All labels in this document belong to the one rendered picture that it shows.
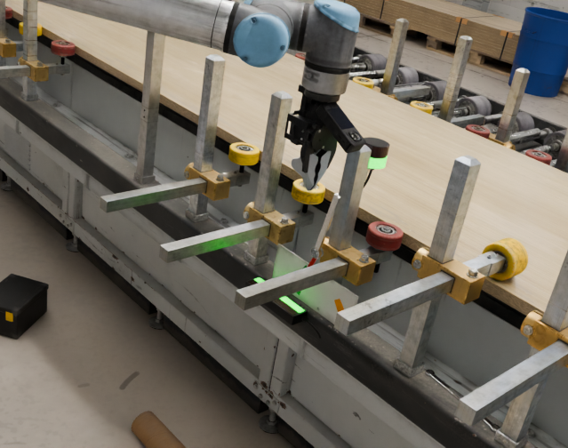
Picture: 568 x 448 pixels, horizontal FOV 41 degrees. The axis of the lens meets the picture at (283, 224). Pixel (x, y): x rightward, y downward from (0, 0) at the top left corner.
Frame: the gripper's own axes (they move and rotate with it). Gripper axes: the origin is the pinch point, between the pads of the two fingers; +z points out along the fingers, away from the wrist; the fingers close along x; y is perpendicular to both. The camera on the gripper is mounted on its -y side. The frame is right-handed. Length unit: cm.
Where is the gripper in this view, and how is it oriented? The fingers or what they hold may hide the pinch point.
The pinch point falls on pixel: (312, 186)
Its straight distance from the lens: 156.1
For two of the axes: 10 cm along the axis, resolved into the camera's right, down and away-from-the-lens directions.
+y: -6.6, -4.3, 6.2
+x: -7.3, 1.9, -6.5
